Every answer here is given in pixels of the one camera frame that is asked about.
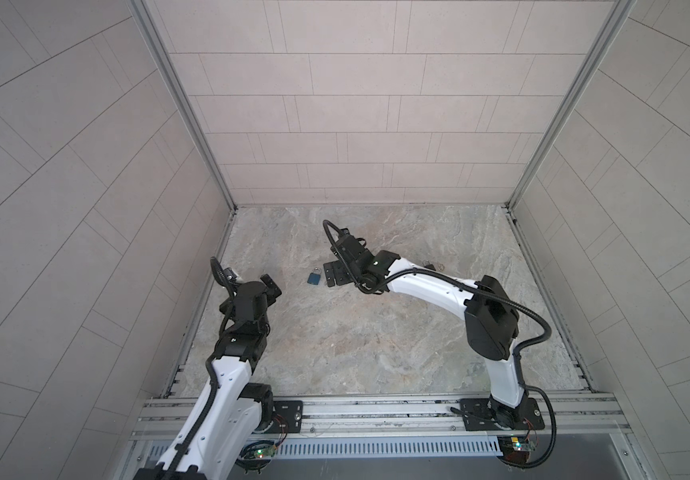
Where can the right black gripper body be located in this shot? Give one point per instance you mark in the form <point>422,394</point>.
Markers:
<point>342,271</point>

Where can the blue padlock with key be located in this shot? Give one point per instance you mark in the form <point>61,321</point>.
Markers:
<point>314,277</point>

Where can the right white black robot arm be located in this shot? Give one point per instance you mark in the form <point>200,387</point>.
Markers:
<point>497,328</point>

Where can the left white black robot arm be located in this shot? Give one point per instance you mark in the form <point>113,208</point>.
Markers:
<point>230,408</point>

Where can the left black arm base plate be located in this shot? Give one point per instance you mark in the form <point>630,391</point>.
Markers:
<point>286,418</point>

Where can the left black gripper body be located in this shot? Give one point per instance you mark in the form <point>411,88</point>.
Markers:
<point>266,299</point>

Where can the white vent grille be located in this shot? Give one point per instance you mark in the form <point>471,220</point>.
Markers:
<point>307,448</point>

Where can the left green circuit board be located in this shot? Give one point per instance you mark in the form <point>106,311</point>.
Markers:
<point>257,451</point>

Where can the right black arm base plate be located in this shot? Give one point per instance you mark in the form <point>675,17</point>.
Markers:
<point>480,414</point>

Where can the right circuit board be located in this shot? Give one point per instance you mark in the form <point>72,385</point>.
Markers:
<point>516,449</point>

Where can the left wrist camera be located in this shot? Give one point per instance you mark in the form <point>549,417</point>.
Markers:
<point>230,275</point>

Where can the aluminium mounting rail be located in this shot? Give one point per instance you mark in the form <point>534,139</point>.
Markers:
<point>577,412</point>

